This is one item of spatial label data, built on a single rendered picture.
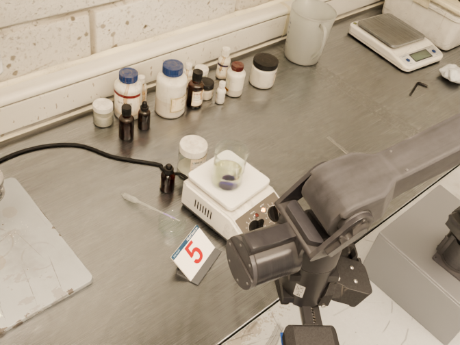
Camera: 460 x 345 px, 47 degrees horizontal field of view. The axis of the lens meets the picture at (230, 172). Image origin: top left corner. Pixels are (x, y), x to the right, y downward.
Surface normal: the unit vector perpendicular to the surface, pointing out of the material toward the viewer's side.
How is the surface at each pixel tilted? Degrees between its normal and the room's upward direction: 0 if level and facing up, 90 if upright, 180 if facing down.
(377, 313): 0
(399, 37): 0
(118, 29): 90
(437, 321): 90
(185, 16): 90
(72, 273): 0
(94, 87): 90
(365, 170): 11
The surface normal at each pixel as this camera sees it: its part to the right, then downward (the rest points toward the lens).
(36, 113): 0.66, 0.59
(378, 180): 0.02, -0.62
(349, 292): 0.07, 0.69
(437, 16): -0.77, 0.40
